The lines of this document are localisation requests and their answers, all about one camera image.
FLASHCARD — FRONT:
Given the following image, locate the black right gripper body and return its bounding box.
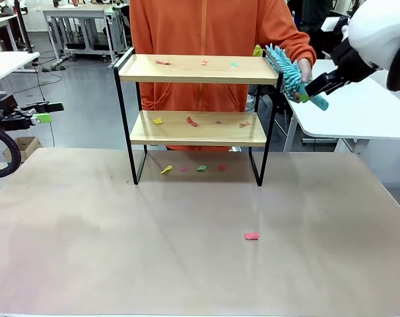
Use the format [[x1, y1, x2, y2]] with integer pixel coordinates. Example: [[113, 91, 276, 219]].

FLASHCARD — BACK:
[[330, 38, 382, 84]]

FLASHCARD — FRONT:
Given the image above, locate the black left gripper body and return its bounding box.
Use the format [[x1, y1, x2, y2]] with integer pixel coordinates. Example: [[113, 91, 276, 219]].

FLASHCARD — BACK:
[[0, 94, 33, 131]]

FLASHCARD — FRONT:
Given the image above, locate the teal microfiber duster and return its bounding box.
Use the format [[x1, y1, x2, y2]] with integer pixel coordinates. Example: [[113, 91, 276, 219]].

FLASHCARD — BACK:
[[263, 44, 330, 112]]

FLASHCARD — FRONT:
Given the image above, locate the person's left forearm orange sleeve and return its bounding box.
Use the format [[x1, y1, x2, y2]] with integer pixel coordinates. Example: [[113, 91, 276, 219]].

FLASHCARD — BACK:
[[281, 29, 317, 67]]

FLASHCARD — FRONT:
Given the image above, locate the person's left hand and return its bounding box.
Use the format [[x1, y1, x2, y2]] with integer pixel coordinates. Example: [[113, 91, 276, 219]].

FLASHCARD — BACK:
[[291, 58, 314, 102]]

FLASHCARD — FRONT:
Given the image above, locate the brown cardboard box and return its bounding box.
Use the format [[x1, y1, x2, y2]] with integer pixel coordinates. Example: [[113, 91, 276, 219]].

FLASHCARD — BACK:
[[3, 136, 44, 163]]

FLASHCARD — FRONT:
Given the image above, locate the white desk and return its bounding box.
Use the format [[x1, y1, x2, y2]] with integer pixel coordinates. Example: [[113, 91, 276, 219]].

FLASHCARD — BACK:
[[283, 58, 400, 157], [0, 51, 41, 87]]

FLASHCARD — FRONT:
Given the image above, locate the person in dark clothes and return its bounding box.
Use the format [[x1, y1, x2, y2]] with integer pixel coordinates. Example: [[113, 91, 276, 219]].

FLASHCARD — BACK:
[[300, 0, 335, 34]]

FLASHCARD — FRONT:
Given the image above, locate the black stand pole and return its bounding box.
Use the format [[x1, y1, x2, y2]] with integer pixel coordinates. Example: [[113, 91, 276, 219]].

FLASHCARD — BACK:
[[13, 0, 35, 54]]

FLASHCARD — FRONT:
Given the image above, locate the grey workbench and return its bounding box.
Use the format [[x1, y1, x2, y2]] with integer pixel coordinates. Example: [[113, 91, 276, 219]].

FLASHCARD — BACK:
[[42, 2, 130, 64]]

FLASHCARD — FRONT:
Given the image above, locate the person in orange hoodie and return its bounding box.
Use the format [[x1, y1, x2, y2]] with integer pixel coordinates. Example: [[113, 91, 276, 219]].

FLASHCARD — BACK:
[[129, 0, 317, 152]]

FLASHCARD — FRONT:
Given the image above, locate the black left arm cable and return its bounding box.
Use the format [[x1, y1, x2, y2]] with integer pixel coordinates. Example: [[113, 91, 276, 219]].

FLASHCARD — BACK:
[[0, 123, 23, 180]]

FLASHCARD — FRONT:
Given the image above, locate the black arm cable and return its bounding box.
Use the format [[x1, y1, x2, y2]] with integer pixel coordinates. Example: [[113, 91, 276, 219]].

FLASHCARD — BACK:
[[385, 42, 400, 93], [0, 123, 23, 180]]

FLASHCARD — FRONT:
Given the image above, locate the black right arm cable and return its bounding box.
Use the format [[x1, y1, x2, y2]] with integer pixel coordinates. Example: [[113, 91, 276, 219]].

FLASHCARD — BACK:
[[385, 42, 400, 93]]

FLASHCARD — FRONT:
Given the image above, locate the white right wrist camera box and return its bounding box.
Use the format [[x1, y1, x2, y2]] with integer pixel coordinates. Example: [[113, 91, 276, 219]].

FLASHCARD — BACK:
[[320, 16, 342, 33]]

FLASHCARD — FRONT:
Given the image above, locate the two-tier wooden shelf black frame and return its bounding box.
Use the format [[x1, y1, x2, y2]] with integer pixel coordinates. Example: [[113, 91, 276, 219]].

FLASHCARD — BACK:
[[112, 47, 285, 188]]

